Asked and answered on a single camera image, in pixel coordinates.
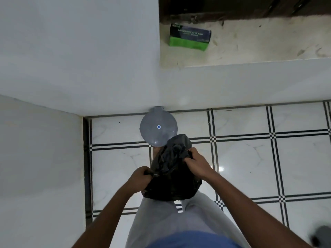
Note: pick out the person's right fingers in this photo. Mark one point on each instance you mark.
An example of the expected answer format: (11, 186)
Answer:
(190, 158)

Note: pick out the green and black box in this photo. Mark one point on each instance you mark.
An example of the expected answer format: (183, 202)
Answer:
(190, 37)

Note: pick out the person's left forearm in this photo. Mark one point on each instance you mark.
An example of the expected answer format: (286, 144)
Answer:
(106, 219)

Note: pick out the person's left hand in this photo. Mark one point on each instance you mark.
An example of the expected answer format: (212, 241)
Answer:
(138, 179)

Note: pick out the black plastic garbage bag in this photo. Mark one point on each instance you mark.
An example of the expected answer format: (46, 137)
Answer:
(172, 173)

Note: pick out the dark wooden window frame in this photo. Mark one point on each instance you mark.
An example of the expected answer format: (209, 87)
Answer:
(244, 7)

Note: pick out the person's right hand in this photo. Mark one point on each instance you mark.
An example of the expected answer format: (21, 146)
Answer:
(197, 164)

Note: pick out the grey object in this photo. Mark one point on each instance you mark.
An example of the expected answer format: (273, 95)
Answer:
(322, 236)

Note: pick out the grey round trash bin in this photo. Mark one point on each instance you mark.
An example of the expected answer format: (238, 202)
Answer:
(158, 126)

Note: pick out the person's grey trousers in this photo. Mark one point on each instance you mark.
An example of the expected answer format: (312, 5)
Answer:
(178, 219)

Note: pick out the person's left fingers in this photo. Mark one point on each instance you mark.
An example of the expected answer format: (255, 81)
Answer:
(148, 172)

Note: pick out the person's right forearm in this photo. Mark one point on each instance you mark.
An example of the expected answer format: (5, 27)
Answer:
(254, 211)

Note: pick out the person's blue shirt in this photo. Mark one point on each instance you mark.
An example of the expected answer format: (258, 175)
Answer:
(192, 241)

